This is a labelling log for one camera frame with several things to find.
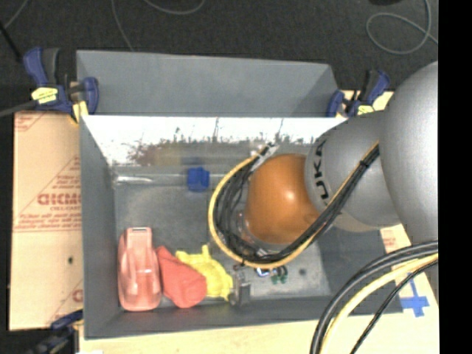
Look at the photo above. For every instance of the pink plastic tape dispenser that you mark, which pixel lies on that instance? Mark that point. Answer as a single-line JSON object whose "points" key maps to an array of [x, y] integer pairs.
{"points": [[138, 271]]}

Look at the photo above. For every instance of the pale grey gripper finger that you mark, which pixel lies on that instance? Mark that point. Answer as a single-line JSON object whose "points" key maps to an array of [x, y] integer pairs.
{"points": [[246, 294], [236, 288]]}

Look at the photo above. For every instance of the grey metal bin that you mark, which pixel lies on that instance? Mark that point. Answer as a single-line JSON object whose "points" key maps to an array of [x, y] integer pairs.
{"points": [[177, 212]]}

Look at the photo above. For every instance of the clear tube with blue cap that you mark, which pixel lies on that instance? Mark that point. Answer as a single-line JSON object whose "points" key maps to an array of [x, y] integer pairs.
{"points": [[198, 180]]}

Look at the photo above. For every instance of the black cylinder on white bracket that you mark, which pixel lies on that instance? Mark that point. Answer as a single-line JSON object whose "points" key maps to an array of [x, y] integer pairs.
{"points": [[264, 149]]}

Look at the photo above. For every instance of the red soft toy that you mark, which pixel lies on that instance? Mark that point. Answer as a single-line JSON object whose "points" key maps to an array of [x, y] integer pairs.
{"points": [[182, 282]]}

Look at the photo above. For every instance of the yellow toy animal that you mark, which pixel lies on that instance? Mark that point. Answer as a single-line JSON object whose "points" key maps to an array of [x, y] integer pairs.
{"points": [[214, 273]]}

